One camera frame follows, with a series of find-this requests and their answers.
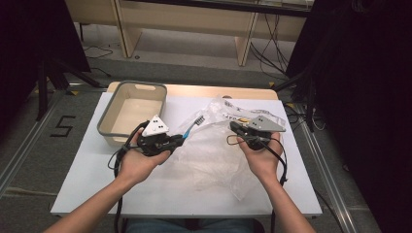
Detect long wooden desk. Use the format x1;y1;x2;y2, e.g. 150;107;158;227
62;0;315;67

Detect hanging black cable bundle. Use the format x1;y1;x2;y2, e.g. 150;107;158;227
249;13;290;77

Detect beige basin with grey rim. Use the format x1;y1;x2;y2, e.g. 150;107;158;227
96;80;168;148

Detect hand-held gripper cable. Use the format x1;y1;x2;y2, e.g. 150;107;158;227
226;134;290;233
107;120;151;233

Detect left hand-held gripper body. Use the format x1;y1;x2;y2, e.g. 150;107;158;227
136;115;178;158

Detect right hand-held gripper cable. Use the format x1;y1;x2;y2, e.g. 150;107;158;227
226;134;290;233

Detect white table cover board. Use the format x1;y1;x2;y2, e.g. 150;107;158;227
51;91;324;218

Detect clear smiley plastic bag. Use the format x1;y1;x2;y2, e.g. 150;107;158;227
168;95;288;202

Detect black tripod stand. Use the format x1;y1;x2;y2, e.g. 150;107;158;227
35;57;101;122
271;69;320;132

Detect wooden table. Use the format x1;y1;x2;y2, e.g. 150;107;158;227
106;81;280;101

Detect person's left hand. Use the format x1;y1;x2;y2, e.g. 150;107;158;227
116;128;172;186

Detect black floor cable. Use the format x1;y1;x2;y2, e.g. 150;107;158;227
81;45;115;60

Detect left hand-held gripper cable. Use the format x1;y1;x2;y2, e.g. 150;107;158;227
107;120;151;233

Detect black curtain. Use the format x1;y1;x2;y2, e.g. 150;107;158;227
285;0;412;233
0;0;91;130

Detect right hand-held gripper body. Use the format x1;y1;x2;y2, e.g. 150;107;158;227
241;116;287;151

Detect person's right hand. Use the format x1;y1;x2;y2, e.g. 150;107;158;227
236;132;285;186

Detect blue toothbrush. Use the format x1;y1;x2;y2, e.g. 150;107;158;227
182;115;206;140

